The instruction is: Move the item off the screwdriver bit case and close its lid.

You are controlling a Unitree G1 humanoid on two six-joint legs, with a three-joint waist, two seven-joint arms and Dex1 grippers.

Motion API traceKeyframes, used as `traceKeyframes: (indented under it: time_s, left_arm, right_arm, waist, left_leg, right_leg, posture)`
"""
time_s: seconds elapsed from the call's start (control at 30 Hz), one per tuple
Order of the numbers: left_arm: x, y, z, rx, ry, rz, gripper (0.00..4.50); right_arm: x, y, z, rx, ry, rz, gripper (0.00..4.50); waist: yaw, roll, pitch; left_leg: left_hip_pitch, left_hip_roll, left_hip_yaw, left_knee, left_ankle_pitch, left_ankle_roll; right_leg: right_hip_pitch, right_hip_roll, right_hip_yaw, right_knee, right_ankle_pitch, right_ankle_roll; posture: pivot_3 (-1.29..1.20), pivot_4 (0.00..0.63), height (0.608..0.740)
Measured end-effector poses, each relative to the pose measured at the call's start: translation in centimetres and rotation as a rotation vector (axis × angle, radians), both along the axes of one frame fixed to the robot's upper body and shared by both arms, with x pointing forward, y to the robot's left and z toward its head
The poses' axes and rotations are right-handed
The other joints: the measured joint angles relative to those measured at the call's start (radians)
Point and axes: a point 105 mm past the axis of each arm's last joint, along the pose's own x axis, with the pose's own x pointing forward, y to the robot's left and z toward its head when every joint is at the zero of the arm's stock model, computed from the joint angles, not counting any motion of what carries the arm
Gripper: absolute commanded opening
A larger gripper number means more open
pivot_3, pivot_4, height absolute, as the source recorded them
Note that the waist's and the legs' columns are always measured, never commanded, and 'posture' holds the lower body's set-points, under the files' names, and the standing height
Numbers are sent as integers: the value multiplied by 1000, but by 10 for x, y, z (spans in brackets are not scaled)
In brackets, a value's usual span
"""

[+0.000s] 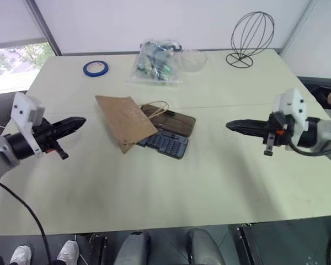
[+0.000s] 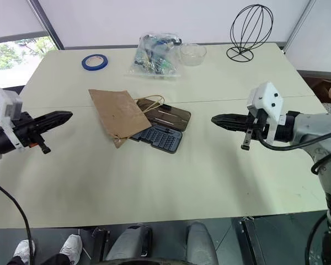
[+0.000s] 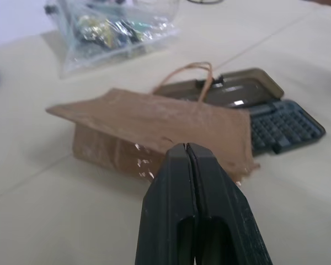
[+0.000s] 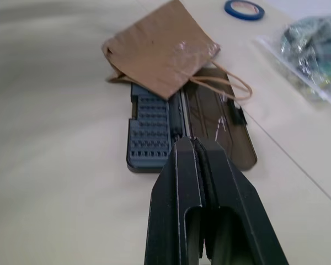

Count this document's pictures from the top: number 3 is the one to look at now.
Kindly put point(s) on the clear plastic bag of parts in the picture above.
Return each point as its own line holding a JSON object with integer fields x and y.
{"x": 99, "y": 36}

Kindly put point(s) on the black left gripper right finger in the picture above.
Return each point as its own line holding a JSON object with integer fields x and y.
{"x": 226, "y": 215}

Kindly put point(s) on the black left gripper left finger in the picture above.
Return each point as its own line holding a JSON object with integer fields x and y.
{"x": 165, "y": 207}

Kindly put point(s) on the screwdriver bit set case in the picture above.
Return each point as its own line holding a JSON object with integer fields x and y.
{"x": 287, "y": 124}

